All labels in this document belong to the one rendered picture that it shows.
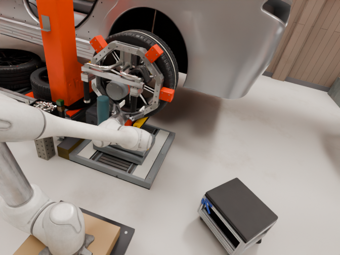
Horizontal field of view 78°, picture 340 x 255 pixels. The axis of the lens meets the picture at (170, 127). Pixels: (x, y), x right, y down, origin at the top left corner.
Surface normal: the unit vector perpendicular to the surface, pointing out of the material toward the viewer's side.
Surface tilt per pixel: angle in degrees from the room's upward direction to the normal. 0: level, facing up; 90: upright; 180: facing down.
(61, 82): 90
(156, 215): 0
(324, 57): 90
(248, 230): 0
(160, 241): 0
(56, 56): 90
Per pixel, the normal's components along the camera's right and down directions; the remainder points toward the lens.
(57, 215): 0.32, -0.82
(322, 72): -0.27, 0.51
